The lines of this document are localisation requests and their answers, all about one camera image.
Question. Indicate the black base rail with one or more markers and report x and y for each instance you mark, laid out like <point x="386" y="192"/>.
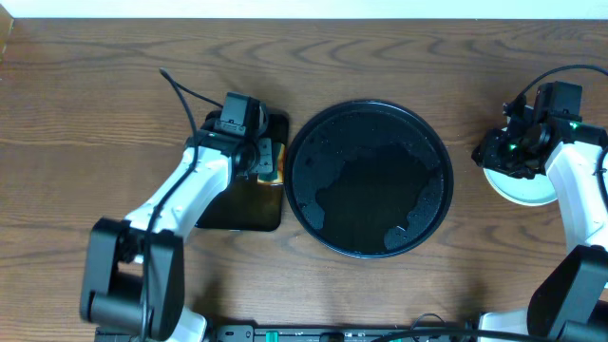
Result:
<point x="248" y="333"/>

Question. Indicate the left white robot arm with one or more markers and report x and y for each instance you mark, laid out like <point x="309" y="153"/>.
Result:
<point x="133" y="283"/>

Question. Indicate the rectangular black water tray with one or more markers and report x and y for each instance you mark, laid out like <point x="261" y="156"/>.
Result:
<point x="246" y="205"/>

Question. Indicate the light blue plate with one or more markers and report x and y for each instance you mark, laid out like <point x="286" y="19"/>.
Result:
<point x="538" y="191"/>

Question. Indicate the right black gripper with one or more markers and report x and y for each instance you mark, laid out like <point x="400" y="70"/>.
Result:
<point x="487" y="158"/>

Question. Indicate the round black tray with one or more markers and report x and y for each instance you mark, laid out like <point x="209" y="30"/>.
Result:
<point x="369" y="179"/>

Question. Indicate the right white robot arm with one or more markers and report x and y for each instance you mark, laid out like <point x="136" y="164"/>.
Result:
<point x="566" y="307"/>

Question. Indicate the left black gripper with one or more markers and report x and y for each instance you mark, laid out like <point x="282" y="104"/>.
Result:
<point x="265" y="155"/>

